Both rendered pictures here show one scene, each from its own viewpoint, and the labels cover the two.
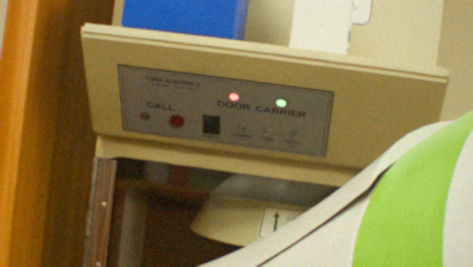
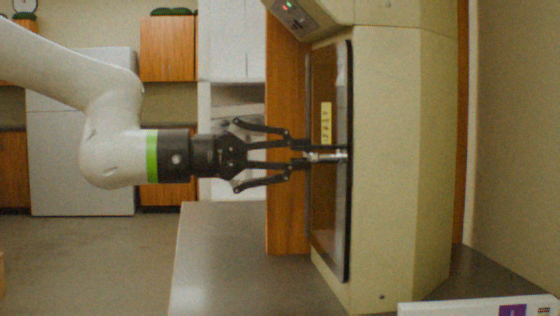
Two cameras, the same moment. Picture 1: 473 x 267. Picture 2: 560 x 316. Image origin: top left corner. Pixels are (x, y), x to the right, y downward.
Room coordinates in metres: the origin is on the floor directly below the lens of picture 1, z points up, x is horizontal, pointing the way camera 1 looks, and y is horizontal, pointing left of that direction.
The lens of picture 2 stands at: (0.60, -0.97, 1.30)
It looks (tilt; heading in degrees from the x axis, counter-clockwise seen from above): 6 degrees down; 76
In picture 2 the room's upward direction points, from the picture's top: straight up
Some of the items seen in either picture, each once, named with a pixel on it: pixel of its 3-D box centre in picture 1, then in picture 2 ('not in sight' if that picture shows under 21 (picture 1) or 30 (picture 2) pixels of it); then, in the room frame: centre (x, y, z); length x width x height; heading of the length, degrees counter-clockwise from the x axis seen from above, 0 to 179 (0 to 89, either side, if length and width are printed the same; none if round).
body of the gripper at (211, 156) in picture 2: not in sight; (219, 155); (0.72, -0.06, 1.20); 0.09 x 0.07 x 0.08; 175
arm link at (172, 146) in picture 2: not in sight; (176, 156); (0.64, -0.06, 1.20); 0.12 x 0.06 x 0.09; 85
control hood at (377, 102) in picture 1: (261, 102); (299, 7); (0.87, -0.02, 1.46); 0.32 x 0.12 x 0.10; 85
